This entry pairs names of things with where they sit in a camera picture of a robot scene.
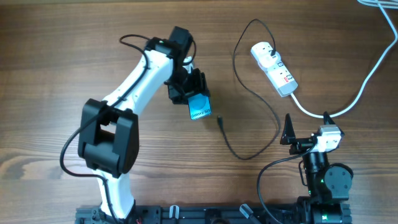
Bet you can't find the blue Galaxy smartphone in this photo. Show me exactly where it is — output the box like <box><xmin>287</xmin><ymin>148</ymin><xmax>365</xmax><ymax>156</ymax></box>
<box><xmin>188</xmin><ymin>94</ymin><xmax>211</xmax><ymax>120</ymax></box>

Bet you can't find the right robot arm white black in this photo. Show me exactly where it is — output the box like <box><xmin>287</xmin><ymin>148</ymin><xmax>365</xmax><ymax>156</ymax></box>
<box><xmin>280</xmin><ymin>112</ymin><xmax>354</xmax><ymax>224</ymax></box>

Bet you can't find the white USB wall charger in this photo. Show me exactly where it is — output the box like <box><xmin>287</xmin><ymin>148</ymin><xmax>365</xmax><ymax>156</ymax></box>
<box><xmin>257</xmin><ymin>52</ymin><xmax>280</xmax><ymax>69</ymax></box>

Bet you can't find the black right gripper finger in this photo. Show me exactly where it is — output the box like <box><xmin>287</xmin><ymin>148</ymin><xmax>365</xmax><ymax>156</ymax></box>
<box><xmin>280</xmin><ymin>113</ymin><xmax>296</xmax><ymax>145</ymax></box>
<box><xmin>322</xmin><ymin>112</ymin><xmax>345</xmax><ymax>136</ymax></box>

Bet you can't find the white power strip cord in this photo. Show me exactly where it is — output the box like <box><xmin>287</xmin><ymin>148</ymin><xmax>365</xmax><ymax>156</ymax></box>
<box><xmin>290</xmin><ymin>0</ymin><xmax>398</xmax><ymax>119</ymax></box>

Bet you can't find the white power strip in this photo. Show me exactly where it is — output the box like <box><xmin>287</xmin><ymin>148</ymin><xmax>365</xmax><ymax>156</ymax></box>
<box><xmin>251</xmin><ymin>42</ymin><xmax>298</xmax><ymax>97</ymax></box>

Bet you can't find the black USB charging cable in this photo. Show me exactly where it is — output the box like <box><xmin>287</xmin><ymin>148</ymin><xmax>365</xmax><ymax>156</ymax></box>
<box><xmin>216</xmin><ymin>19</ymin><xmax>282</xmax><ymax>161</ymax></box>

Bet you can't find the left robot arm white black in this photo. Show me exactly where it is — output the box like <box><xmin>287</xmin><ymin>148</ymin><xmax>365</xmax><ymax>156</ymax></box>
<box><xmin>78</xmin><ymin>27</ymin><xmax>211</xmax><ymax>223</ymax></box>

